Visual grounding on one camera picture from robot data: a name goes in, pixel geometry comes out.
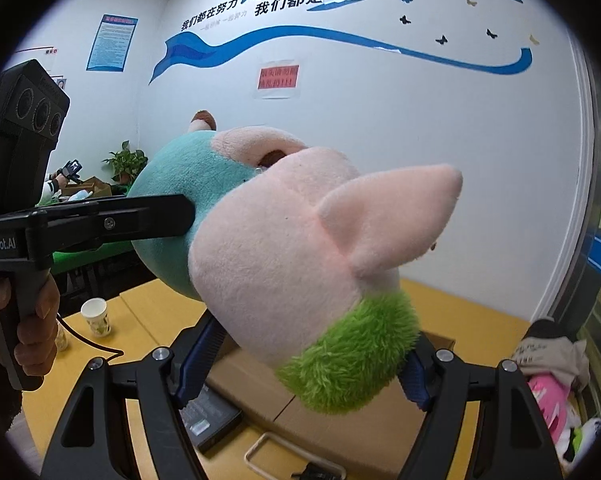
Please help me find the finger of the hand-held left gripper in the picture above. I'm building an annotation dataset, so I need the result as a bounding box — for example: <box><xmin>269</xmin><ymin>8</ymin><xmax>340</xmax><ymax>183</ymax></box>
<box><xmin>45</xmin><ymin>194</ymin><xmax>194</xmax><ymax>255</ymax></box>

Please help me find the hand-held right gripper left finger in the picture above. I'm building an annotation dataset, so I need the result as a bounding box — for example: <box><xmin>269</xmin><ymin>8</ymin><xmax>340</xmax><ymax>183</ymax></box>
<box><xmin>39</xmin><ymin>312</ymin><xmax>246</xmax><ymax>480</ymax></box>

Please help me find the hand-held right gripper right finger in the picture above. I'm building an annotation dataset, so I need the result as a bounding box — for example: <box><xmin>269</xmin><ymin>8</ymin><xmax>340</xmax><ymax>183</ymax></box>
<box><xmin>395</xmin><ymin>332</ymin><xmax>566</xmax><ymax>480</ymax></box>

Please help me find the black box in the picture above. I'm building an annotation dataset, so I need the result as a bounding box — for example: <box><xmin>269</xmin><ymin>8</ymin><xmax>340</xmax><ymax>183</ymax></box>
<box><xmin>183</xmin><ymin>385</ymin><xmax>244</xmax><ymax>453</ymax></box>

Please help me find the cardboard box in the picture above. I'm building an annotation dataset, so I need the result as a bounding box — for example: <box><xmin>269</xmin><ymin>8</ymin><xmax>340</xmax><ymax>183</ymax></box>
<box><xmin>200</xmin><ymin>330</ymin><xmax>481</xmax><ymax>479</ymax></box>

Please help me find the white phone case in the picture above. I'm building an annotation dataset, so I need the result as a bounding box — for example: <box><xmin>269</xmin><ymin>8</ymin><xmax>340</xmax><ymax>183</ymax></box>
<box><xmin>244</xmin><ymin>431</ymin><xmax>346</xmax><ymax>480</ymax></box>

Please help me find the teal pink green plush toy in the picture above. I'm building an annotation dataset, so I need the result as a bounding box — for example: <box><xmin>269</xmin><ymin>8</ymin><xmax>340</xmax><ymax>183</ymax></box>
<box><xmin>130</xmin><ymin>110</ymin><xmax>464</xmax><ymax>415</ymax></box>

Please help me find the person's left hand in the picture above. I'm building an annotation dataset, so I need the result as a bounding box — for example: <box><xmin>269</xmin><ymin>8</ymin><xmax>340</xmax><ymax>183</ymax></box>
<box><xmin>0</xmin><ymin>271</ymin><xmax>62</xmax><ymax>377</ymax></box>

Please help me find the potted green plant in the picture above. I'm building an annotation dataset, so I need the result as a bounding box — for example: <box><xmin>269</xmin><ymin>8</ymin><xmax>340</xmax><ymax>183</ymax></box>
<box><xmin>102</xmin><ymin>141</ymin><xmax>149</xmax><ymax>187</ymax></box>

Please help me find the wooden desk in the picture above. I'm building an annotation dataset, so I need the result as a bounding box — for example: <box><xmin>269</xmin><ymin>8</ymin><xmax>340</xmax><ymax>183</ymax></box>
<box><xmin>20</xmin><ymin>275</ymin><xmax>537</xmax><ymax>480</ymax></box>

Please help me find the grey cloth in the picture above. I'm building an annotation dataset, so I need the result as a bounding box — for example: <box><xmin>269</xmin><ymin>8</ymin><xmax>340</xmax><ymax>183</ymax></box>
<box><xmin>511</xmin><ymin>335</ymin><xmax>589</xmax><ymax>392</ymax></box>

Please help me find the white plush toy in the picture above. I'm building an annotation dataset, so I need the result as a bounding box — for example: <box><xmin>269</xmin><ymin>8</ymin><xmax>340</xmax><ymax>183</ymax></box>
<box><xmin>565</xmin><ymin>417</ymin><xmax>601</xmax><ymax>462</ymax></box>

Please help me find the red paper notice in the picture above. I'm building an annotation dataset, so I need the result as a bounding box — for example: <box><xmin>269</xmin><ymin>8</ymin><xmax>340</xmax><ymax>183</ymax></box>
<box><xmin>253</xmin><ymin>60</ymin><xmax>301</xmax><ymax>101</ymax></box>

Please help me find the black cable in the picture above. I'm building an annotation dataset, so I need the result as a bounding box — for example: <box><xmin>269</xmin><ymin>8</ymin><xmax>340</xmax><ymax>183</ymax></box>
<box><xmin>55</xmin><ymin>313</ymin><xmax>124</xmax><ymax>361</ymax></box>

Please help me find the blue wall poster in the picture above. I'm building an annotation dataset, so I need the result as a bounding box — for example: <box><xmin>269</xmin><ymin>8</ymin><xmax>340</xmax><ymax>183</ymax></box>
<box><xmin>91</xmin><ymin>14</ymin><xmax>139</xmax><ymax>74</ymax></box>

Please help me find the blue wall decal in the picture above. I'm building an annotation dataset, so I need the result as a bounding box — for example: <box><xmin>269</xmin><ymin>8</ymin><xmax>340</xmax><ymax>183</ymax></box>
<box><xmin>148</xmin><ymin>0</ymin><xmax>534</xmax><ymax>86</ymax></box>

